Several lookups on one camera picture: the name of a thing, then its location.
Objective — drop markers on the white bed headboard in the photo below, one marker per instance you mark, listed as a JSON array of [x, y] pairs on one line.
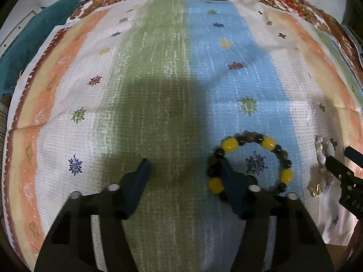
[[17, 25]]

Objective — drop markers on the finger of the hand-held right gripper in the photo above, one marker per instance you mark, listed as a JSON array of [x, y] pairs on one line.
[[355, 156], [337, 169]]

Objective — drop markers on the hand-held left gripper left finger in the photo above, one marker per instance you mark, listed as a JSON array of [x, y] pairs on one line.
[[140, 182]]

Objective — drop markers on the teal cloth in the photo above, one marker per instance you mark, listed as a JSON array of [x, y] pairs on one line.
[[28, 39]]

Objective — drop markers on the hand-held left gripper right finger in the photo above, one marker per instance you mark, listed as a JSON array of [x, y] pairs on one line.
[[232, 188]]

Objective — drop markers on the striped pastel cloth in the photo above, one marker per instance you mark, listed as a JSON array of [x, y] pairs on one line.
[[170, 62]]

